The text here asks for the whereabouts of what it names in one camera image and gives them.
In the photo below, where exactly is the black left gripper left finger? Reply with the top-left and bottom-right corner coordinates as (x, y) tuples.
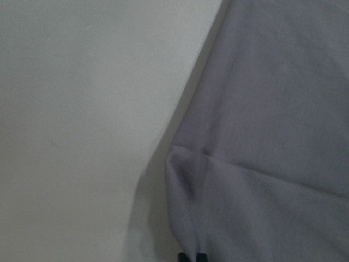
(177, 252), (189, 262)

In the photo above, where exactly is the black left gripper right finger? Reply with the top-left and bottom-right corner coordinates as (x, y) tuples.
(196, 253), (208, 262)

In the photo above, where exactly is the dark brown t-shirt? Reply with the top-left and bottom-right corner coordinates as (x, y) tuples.
(165, 1), (348, 261)

